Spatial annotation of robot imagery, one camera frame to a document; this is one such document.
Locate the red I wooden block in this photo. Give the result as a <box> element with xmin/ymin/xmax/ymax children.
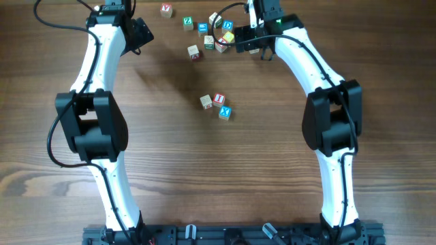
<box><xmin>213</xmin><ymin>93</ymin><xmax>225</xmax><ymax>108</ymax></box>

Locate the white number wooden block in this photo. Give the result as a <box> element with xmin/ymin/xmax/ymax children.
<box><xmin>200</xmin><ymin>95</ymin><xmax>213</xmax><ymax>110</ymax></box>

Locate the blue X wooden block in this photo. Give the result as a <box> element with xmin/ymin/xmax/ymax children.
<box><xmin>219</xmin><ymin>105</ymin><xmax>232</xmax><ymax>120</ymax></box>

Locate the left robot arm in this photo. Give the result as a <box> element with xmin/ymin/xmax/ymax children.
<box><xmin>54</xmin><ymin>1</ymin><xmax>155</xmax><ymax>244</ymax></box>

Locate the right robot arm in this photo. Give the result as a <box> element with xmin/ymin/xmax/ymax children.
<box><xmin>235</xmin><ymin>1</ymin><xmax>362</xmax><ymax>244</ymax></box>

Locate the yellow wooden block right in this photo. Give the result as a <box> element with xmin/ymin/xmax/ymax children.
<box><xmin>249</xmin><ymin>48</ymin><xmax>260</xmax><ymax>54</ymax></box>

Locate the yellow wooden block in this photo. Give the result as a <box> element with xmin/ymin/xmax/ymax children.
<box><xmin>223</xmin><ymin>31</ymin><xmax>235</xmax><ymax>44</ymax></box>
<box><xmin>249</xmin><ymin>48</ymin><xmax>260</xmax><ymax>54</ymax></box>

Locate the yellow wooden block centre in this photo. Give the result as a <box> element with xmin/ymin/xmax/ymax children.
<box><xmin>223</xmin><ymin>31</ymin><xmax>235</xmax><ymax>44</ymax></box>

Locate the blue D wooden block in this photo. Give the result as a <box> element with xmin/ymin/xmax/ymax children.
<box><xmin>221</xmin><ymin>20</ymin><xmax>234</xmax><ymax>34</ymax></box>

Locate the red framed I block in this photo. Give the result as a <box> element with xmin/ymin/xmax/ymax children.
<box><xmin>215</xmin><ymin>37</ymin><xmax>228</xmax><ymax>53</ymax></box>

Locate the white green wooden block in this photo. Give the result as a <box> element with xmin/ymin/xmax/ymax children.
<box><xmin>209</xmin><ymin>12</ymin><xmax>223</xmax><ymax>28</ymax></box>

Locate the red V wooden block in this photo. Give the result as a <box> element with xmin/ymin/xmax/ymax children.
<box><xmin>160</xmin><ymin>3</ymin><xmax>173</xmax><ymax>18</ymax></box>

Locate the green picture wooden block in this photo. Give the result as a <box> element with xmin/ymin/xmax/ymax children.
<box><xmin>204</xmin><ymin>35</ymin><xmax>215</xmax><ymax>50</ymax></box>

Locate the blue S wooden block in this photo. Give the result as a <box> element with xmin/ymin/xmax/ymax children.
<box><xmin>198</xmin><ymin>22</ymin><xmax>208</xmax><ymax>37</ymax></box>

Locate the green Z wooden block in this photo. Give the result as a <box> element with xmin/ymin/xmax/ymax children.
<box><xmin>183</xmin><ymin>16</ymin><xmax>193</xmax><ymax>31</ymax></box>

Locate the white red wooden block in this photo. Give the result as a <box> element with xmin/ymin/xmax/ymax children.
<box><xmin>187</xmin><ymin>45</ymin><xmax>200</xmax><ymax>61</ymax></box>

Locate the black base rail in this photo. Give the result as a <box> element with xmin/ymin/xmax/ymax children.
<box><xmin>82</xmin><ymin>223</ymin><xmax>386</xmax><ymax>245</ymax></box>

